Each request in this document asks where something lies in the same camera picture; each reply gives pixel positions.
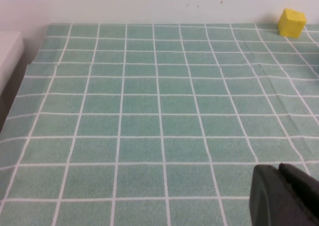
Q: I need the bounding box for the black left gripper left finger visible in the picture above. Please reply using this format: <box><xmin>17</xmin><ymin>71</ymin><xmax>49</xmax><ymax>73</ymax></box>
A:
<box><xmin>249</xmin><ymin>164</ymin><xmax>319</xmax><ymax>226</ymax></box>

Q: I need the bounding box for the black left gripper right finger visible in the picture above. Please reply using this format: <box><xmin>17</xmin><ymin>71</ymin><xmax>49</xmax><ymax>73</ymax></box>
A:
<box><xmin>278</xmin><ymin>162</ymin><xmax>319</xmax><ymax>222</ymax></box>

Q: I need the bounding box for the green checked tablecloth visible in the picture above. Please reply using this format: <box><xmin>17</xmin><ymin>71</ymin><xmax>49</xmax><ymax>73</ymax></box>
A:
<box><xmin>0</xmin><ymin>23</ymin><xmax>319</xmax><ymax>226</ymax></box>

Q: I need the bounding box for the yellow foam cube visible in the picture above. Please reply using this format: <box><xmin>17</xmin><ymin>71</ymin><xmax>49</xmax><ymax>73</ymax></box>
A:
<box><xmin>277</xmin><ymin>8</ymin><xmax>307</xmax><ymax>39</ymax></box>

